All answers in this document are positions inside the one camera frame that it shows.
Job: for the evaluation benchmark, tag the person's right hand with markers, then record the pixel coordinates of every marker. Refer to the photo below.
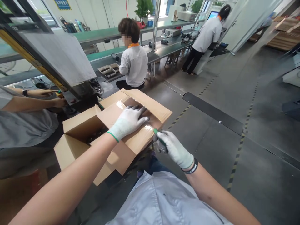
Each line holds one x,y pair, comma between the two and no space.
174,147

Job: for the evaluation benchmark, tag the person's left hand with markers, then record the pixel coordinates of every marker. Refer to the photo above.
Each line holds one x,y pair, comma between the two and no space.
127,123

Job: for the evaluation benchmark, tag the person's right fingers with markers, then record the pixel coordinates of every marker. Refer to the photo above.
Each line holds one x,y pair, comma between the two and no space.
160,140

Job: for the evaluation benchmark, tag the green utility knife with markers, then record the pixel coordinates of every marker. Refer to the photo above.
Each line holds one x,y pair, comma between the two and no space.
155,131

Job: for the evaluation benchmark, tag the brown cardboard box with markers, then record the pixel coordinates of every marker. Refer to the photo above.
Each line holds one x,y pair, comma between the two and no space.
77,145

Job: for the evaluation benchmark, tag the person's legs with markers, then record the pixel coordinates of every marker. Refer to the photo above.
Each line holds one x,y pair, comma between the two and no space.
155,166

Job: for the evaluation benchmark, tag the black floor plate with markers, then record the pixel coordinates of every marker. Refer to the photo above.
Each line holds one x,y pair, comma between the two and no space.
213,112

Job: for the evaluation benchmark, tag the person's body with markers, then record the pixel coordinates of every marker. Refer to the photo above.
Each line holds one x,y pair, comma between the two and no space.
161,201

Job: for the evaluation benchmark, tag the grey stool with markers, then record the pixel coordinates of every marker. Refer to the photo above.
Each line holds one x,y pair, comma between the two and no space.
172,61

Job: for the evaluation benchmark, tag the white parts tray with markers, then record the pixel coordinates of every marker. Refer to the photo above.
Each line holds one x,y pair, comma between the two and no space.
106,71
115,67

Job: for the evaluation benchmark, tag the green conveyor workbench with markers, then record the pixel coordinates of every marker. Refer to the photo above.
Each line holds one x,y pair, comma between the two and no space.
161,44

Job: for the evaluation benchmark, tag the potted green plant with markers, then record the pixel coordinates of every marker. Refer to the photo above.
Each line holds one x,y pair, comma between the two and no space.
196,5
143,10

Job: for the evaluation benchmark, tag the silver cylindrical device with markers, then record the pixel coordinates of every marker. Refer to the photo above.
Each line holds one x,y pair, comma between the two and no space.
39,82

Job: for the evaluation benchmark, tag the grey press machine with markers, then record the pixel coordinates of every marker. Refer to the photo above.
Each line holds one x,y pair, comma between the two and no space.
58,51

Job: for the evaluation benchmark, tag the row of bottles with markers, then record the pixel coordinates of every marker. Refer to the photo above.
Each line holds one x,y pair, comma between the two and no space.
75,25

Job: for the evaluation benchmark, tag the stack of cardboard sheets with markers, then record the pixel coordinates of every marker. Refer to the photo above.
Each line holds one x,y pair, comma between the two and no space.
284,32

